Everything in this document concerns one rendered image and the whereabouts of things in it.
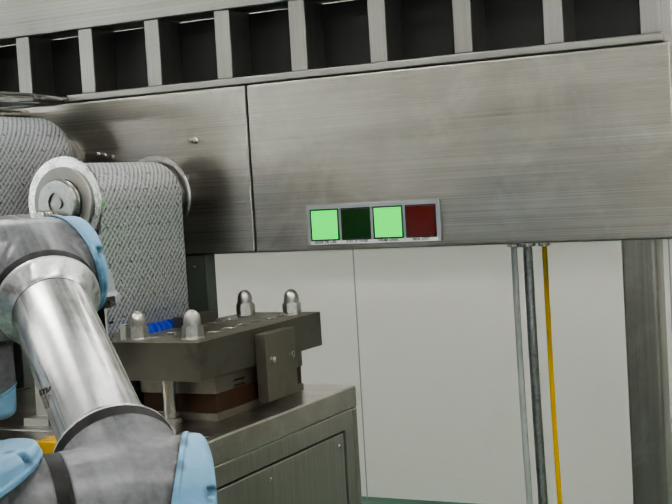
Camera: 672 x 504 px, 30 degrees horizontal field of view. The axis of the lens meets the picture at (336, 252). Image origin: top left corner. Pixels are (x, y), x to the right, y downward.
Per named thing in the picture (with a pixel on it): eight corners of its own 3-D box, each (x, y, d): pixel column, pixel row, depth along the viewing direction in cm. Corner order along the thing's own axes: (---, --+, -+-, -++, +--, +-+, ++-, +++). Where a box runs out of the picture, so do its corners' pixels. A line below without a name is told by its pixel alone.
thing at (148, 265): (106, 344, 200) (98, 228, 199) (187, 325, 221) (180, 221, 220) (109, 344, 200) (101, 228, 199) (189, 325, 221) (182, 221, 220)
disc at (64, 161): (31, 250, 205) (24, 159, 204) (33, 250, 205) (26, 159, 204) (105, 247, 198) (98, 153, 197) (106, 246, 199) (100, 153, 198)
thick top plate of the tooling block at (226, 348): (113, 380, 195) (111, 341, 195) (244, 344, 231) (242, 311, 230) (200, 382, 188) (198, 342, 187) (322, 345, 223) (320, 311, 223)
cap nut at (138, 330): (121, 341, 195) (119, 312, 195) (135, 338, 198) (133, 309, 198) (141, 341, 193) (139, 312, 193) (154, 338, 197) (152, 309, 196)
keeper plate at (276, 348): (258, 402, 203) (254, 334, 202) (288, 391, 212) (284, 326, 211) (271, 402, 202) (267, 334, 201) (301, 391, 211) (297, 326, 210)
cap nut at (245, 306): (231, 315, 225) (230, 290, 224) (242, 313, 228) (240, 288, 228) (249, 315, 223) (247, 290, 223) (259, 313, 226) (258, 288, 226)
